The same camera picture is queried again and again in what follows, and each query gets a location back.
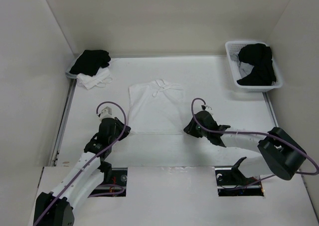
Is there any white plastic basket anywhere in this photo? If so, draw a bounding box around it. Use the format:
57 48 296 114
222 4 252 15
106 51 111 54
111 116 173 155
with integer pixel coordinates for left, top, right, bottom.
225 40 283 92

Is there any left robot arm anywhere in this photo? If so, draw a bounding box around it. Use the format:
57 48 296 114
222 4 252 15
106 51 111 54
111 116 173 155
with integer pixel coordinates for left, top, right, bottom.
33 117 131 226

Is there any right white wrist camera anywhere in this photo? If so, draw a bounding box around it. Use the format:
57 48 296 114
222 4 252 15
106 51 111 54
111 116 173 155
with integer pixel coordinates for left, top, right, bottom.
201 104 213 115

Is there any black tank top in basket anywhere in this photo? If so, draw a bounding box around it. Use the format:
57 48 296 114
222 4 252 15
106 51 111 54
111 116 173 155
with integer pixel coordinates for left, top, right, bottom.
237 43 277 86

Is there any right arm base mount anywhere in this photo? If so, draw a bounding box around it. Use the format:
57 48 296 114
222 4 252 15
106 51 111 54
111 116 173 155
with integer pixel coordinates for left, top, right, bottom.
215 168 264 197

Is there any folded black tank top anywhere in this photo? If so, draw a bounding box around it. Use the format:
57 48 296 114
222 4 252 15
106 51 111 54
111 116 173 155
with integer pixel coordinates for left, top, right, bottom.
68 50 111 76

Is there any folded white tank top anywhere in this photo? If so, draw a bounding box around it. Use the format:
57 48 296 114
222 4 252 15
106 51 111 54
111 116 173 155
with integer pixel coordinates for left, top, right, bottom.
77 68 113 90

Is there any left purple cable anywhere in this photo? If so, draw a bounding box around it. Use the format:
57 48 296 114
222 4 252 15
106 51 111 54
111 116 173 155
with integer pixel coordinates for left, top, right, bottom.
32 101 130 226

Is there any white tank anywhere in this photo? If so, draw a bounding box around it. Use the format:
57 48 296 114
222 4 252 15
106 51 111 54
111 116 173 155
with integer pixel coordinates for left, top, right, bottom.
128 79 185 135
77 68 113 90

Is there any grey garment in basket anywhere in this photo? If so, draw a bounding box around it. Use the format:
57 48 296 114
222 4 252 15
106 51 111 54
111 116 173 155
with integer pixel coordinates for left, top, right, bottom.
230 54 254 78

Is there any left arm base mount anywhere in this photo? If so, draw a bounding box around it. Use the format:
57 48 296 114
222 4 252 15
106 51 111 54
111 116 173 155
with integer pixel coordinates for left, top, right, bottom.
89 168 128 198

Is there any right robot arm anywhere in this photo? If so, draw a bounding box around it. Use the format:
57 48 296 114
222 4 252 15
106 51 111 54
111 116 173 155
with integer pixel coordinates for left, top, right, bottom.
183 110 306 184

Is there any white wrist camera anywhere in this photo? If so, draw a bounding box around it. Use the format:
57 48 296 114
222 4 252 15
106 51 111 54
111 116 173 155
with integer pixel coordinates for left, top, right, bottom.
97 106 112 121
201 104 213 115

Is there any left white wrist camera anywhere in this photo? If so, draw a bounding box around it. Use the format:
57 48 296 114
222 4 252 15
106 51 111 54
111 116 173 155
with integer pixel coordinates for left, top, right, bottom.
97 106 112 121

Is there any purple cable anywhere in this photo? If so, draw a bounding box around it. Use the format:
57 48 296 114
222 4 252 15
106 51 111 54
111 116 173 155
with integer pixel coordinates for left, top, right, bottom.
190 97 319 190
32 101 130 226

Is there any grey folded cloth under stack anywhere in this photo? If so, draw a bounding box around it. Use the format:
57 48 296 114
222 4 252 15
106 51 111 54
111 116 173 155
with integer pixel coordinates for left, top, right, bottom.
65 60 77 79

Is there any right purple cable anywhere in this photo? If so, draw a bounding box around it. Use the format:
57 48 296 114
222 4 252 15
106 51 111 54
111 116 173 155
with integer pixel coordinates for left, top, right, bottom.
190 97 319 190

